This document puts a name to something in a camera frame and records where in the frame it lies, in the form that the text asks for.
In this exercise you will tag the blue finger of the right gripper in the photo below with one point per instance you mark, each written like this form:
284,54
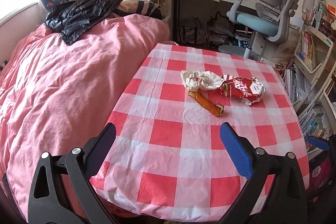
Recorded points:
319,143

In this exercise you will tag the orange peel piece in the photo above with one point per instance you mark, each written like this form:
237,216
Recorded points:
215,109

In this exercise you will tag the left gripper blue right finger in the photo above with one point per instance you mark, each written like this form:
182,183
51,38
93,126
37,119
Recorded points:
239,149

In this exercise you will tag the red white snack bag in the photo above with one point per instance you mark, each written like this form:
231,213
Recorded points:
250,91

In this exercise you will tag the dark navy jacket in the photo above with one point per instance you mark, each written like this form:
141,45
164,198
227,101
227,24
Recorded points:
72,19

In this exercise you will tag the grey blue desk chair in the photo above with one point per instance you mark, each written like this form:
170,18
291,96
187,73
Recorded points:
270,28

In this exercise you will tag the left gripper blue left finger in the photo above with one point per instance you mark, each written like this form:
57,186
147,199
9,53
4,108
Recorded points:
96,149

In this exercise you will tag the cream crumpled paper wrapper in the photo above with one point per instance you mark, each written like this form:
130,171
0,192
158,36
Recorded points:
199,80

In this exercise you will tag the beige navy striped cloth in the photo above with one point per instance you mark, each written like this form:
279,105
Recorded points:
140,7

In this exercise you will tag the pink bed duvet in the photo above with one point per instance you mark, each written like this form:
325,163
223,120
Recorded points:
55,97

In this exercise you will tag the red white checkered tablecloth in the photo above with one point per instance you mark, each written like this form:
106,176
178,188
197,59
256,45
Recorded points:
168,160

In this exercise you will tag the white bookshelf with books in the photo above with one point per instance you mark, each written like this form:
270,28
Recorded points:
310,77

